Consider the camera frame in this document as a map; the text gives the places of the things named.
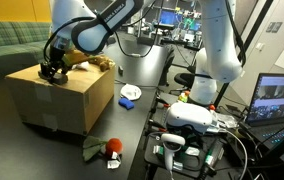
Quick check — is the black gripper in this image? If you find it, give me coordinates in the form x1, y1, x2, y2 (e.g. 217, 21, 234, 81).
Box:
38, 46, 70, 80

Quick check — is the brown plush moose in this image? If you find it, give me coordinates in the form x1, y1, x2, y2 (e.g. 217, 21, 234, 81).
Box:
69, 51, 115, 72

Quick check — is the white towel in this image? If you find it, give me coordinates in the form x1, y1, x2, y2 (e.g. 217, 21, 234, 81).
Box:
120, 84, 142, 101

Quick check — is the black rectangular block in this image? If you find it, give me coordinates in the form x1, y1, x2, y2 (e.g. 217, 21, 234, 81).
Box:
51, 73, 68, 85

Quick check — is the white plush toy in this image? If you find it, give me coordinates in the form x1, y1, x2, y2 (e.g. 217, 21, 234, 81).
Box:
72, 61, 89, 71

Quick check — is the blue sponge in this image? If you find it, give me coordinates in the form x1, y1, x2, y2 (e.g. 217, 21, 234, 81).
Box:
118, 98, 134, 110

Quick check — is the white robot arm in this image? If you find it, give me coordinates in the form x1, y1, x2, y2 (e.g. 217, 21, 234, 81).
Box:
40, 0, 246, 105

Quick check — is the large cardboard box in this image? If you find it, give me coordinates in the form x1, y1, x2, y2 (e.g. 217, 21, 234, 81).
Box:
5, 65, 115, 135

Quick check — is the green plaid sofa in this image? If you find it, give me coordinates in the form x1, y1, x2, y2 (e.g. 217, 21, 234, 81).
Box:
0, 21, 50, 79

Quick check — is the small black object on table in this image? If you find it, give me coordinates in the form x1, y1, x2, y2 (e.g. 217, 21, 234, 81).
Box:
118, 66, 123, 76

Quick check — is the red and green plush radish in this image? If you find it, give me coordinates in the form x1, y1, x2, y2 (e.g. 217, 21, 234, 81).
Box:
82, 136, 123, 169

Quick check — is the yellow green bottle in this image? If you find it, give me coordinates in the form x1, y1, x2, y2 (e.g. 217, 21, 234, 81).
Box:
178, 90, 190, 103

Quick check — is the black office chair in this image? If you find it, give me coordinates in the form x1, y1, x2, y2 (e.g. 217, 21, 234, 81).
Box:
174, 66, 195, 92

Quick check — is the white VR controller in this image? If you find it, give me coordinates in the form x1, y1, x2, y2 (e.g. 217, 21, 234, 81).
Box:
161, 133, 185, 172

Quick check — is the white VR headset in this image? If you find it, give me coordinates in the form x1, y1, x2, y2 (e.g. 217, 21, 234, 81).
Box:
165, 102, 219, 134

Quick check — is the open laptop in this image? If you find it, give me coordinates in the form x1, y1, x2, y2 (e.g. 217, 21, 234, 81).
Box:
241, 73, 284, 150

